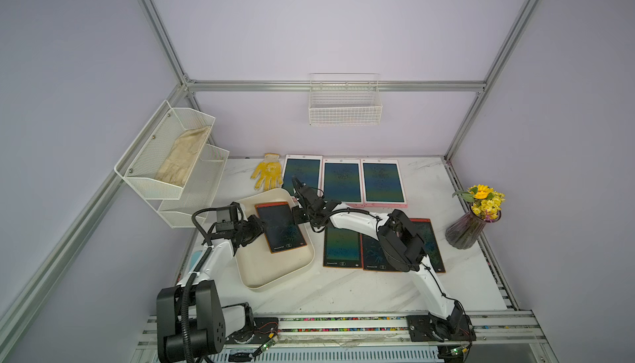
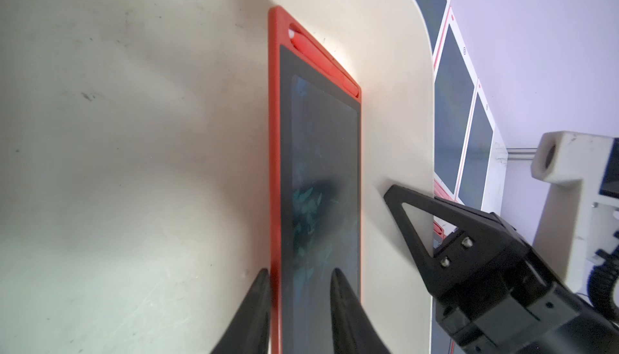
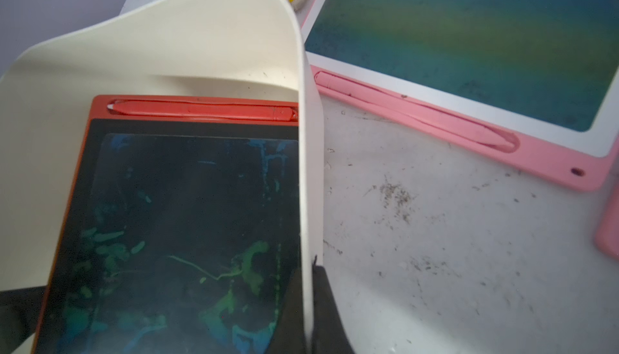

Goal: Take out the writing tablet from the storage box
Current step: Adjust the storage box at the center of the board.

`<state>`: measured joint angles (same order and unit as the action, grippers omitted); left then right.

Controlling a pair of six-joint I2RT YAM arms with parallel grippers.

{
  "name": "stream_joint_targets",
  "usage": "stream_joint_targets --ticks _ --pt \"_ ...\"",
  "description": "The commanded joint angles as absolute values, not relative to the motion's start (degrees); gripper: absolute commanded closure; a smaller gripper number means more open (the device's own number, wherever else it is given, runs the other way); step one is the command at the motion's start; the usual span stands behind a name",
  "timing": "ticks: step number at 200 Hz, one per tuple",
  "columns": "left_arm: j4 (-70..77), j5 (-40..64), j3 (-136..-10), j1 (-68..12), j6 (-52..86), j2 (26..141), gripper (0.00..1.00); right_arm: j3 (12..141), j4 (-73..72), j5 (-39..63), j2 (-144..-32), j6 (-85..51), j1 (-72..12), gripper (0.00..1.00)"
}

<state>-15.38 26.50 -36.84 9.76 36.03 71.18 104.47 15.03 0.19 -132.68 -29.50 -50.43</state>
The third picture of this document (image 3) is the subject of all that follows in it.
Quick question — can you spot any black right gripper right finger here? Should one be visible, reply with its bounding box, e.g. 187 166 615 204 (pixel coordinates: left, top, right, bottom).
311 256 355 354

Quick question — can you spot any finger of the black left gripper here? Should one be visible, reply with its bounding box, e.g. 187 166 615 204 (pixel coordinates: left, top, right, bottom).
1 286 46 353

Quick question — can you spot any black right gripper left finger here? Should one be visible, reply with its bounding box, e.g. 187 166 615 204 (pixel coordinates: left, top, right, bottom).
265 269 306 354

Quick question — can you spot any beige storage tray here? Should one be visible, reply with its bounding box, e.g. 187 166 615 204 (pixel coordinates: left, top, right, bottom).
1 0 324 335

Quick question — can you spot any pink white writing tablet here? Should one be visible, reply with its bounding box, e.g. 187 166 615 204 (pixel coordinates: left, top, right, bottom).
302 0 618 191

